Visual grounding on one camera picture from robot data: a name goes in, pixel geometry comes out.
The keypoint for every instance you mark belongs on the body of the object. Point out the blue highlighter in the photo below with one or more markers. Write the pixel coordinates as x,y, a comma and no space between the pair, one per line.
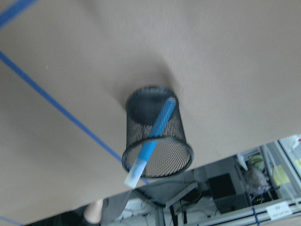
148,148

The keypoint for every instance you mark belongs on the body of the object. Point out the near black mesh cup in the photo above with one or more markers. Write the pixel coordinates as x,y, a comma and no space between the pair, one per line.
172,154

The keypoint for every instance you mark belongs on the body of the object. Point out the seated person in black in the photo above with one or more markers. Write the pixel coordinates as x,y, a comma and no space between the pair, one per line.
93,212

